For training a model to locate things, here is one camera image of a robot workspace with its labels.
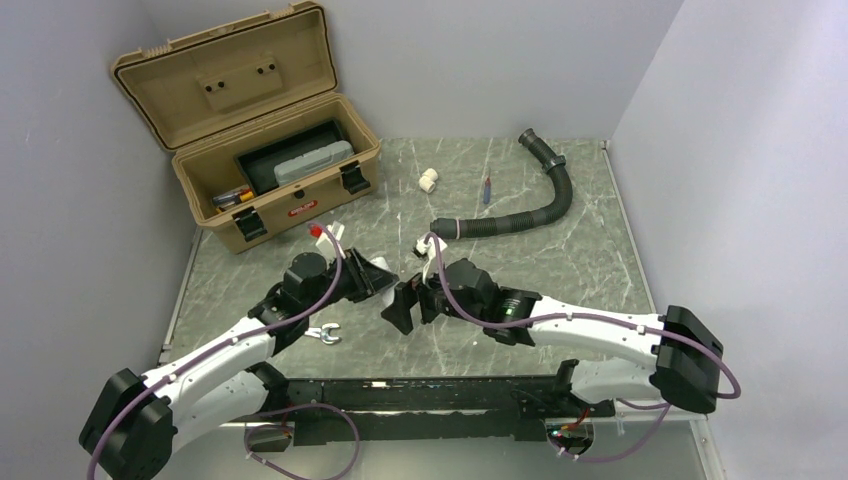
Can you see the black tray in toolbox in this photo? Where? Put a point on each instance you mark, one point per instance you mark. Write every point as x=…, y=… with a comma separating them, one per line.
x=257, y=165

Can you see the silver open-end wrench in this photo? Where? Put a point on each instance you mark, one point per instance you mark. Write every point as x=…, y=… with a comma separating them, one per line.
x=324, y=333

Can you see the grey plastic case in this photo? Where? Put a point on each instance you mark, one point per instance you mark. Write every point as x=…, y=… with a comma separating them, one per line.
x=293, y=170

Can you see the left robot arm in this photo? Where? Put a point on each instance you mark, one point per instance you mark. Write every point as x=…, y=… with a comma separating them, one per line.
x=139, y=421

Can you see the tan plastic toolbox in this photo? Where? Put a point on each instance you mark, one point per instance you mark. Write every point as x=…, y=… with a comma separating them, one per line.
x=216, y=94

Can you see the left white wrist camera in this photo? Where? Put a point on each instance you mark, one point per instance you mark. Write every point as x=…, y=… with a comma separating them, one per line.
x=329, y=240

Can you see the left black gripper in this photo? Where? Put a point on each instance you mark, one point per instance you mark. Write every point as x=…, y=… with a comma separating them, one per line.
x=367, y=278

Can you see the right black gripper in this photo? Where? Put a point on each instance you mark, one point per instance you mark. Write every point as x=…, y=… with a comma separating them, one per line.
x=406, y=296

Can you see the orange black tool in toolbox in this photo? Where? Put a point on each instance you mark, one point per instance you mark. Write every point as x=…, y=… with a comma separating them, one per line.
x=232, y=198

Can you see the white pipe fitting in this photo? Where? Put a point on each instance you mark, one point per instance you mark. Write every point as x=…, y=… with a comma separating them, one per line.
x=428, y=180

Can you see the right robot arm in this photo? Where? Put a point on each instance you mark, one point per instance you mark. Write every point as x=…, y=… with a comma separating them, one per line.
x=671, y=356

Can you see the white remote control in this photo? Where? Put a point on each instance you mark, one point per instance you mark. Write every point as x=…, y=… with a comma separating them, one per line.
x=378, y=269

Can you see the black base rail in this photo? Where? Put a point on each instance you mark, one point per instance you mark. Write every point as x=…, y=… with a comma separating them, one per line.
x=516, y=407

